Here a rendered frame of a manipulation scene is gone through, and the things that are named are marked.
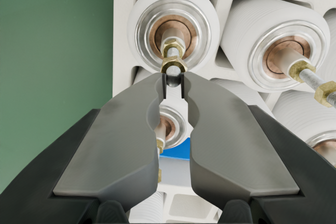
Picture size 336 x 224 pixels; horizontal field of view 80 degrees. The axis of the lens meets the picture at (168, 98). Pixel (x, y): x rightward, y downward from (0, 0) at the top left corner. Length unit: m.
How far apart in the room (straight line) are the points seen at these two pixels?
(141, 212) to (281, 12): 0.43
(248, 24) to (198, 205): 0.51
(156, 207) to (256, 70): 0.37
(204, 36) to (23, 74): 0.51
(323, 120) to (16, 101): 0.68
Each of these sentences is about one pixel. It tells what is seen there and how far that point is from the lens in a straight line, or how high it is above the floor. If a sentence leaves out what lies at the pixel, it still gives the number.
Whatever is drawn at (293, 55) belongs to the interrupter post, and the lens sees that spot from 0.22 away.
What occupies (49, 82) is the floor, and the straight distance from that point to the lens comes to 0.60.
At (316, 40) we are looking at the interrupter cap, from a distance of 0.25.
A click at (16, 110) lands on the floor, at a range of 0.71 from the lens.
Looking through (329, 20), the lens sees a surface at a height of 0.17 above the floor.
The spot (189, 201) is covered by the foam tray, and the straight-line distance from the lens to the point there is 0.63.
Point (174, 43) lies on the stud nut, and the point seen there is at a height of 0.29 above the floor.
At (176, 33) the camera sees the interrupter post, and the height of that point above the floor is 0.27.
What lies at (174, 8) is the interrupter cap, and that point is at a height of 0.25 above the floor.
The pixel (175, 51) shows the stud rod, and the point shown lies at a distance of 0.16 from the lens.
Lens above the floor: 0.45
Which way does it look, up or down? 57 degrees down
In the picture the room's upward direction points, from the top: 178 degrees counter-clockwise
